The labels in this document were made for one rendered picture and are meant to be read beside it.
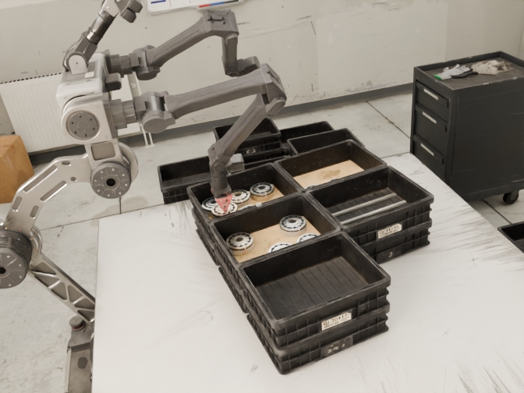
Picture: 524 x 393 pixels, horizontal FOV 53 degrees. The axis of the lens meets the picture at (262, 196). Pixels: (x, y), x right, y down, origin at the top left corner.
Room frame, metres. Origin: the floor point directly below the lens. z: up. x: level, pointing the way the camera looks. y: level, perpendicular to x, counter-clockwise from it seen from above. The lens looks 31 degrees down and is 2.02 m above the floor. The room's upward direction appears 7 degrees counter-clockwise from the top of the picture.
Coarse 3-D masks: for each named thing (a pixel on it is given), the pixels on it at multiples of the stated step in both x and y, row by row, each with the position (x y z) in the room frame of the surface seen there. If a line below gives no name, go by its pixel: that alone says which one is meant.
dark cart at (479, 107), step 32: (448, 64) 3.17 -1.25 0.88; (512, 64) 3.08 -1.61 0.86; (416, 96) 3.12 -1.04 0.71; (448, 96) 2.74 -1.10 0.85; (480, 96) 2.74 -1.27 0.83; (512, 96) 2.77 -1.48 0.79; (416, 128) 3.10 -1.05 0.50; (448, 128) 2.71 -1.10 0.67; (480, 128) 2.74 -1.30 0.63; (512, 128) 2.78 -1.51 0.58; (448, 160) 2.71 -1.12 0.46; (480, 160) 2.75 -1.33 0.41; (512, 160) 2.79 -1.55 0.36; (480, 192) 2.75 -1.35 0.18; (512, 192) 2.83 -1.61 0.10
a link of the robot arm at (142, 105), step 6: (150, 96) 1.53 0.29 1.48; (138, 102) 1.50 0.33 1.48; (144, 102) 1.52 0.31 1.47; (150, 102) 1.51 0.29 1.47; (156, 102) 1.52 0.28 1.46; (162, 102) 1.54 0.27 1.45; (138, 108) 1.48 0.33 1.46; (144, 108) 1.48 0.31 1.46; (150, 108) 1.49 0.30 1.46; (156, 108) 1.50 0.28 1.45; (162, 108) 1.51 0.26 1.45; (138, 114) 1.48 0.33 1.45; (138, 120) 1.50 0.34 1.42
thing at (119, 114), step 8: (104, 96) 1.50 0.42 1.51; (104, 104) 1.45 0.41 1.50; (112, 104) 1.48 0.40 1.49; (120, 104) 1.48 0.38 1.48; (128, 104) 1.49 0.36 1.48; (112, 112) 1.46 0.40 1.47; (120, 112) 1.46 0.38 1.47; (128, 112) 1.47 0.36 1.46; (112, 120) 1.45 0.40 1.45; (120, 120) 1.46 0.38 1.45; (128, 120) 1.47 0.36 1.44; (136, 120) 1.48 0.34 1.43; (112, 128) 1.45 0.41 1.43; (120, 128) 1.48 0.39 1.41; (112, 136) 1.45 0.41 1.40
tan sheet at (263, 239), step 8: (256, 232) 1.69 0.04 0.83; (264, 232) 1.68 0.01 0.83; (272, 232) 1.67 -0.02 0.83; (280, 232) 1.67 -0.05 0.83; (304, 232) 1.65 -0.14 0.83; (312, 232) 1.64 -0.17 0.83; (256, 240) 1.64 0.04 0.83; (264, 240) 1.63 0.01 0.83; (272, 240) 1.62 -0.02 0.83; (280, 240) 1.62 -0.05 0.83; (288, 240) 1.61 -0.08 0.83; (296, 240) 1.61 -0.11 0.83; (256, 248) 1.59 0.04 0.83; (264, 248) 1.58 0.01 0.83; (240, 256) 1.55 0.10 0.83; (248, 256) 1.55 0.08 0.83; (256, 256) 1.54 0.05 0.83
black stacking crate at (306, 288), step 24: (336, 240) 1.48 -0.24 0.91; (264, 264) 1.39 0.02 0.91; (288, 264) 1.41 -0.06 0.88; (312, 264) 1.44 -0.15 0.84; (336, 264) 1.44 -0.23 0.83; (360, 264) 1.37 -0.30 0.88; (264, 288) 1.36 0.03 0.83; (288, 288) 1.35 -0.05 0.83; (312, 288) 1.34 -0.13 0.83; (336, 288) 1.32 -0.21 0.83; (288, 312) 1.24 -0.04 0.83; (336, 312) 1.17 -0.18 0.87; (360, 312) 1.19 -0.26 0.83; (288, 336) 1.11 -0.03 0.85; (312, 336) 1.13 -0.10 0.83
